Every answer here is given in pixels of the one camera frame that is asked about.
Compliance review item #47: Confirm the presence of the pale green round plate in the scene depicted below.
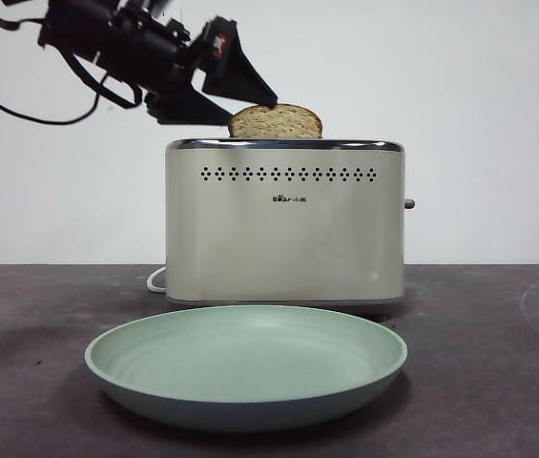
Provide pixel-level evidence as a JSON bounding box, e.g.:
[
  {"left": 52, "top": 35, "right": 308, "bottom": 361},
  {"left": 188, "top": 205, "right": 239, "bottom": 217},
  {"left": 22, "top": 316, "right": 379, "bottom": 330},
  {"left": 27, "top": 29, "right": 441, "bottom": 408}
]
[{"left": 83, "top": 304, "right": 408, "bottom": 434}]

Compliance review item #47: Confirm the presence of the toasted bread slice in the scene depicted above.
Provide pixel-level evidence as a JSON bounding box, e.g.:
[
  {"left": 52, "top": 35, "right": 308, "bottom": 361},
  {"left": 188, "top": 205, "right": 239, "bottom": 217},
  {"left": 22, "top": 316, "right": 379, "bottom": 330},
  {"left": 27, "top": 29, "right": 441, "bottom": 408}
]
[{"left": 227, "top": 103, "right": 324, "bottom": 140}]

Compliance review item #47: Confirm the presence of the thin black cable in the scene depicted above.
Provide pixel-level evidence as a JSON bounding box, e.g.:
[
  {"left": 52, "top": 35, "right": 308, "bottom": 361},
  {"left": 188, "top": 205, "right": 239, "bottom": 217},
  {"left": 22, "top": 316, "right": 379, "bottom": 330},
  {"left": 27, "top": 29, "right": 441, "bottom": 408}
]
[{"left": 0, "top": 66, "right": 108, "bottom": 126}]

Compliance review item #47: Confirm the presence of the black flat cable strap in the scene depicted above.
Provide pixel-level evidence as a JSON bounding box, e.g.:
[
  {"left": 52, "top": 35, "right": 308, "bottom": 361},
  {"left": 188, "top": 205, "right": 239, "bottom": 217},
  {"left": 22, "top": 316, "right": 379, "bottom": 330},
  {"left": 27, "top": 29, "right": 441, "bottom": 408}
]
[{"left": 58, "top": 47, "right": 144, "bottom": 109}]

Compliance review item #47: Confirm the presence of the cream two-slot toaster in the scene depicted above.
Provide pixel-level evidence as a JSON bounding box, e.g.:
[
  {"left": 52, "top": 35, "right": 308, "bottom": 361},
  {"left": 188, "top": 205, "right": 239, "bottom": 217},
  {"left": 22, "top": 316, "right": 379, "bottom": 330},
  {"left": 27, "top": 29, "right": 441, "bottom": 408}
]
[{"left": 163, "top": 137, "right": 406, "bottom": 309}]

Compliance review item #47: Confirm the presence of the white toaster power cord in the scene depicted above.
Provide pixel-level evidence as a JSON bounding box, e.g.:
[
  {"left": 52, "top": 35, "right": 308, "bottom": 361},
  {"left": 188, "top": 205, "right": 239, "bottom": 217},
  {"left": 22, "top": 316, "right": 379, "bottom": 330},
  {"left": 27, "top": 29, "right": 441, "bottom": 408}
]
[{"left": 144, "top": 265, "right": 169, "bottom": 293}]

